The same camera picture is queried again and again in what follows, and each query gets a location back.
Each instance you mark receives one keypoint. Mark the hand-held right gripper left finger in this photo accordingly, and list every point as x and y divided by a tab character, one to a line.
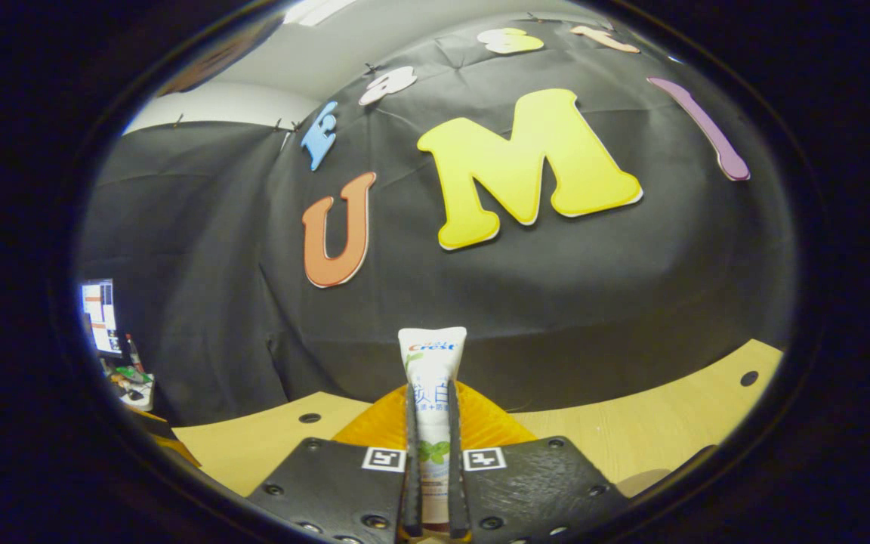
412	495

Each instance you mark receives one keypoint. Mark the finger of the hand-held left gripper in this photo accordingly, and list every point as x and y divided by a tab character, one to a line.
178	450

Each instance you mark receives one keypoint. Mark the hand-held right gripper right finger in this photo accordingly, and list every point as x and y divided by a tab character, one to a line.
456	491

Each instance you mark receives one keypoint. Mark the white toothpaste tube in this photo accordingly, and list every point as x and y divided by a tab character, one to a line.
431	363

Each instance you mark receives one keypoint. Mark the wooden desktop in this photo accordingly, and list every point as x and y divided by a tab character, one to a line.
593	431

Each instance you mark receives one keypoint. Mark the cluttered white side desk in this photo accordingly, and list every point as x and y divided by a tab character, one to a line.
133	385

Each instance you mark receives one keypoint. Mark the computer monitor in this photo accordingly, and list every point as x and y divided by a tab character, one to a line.
101	317

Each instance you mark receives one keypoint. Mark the black backdrop cloth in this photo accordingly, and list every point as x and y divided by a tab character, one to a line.
556	302

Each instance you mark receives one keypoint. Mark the ceiling light panel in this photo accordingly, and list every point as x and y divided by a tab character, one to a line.
318	9

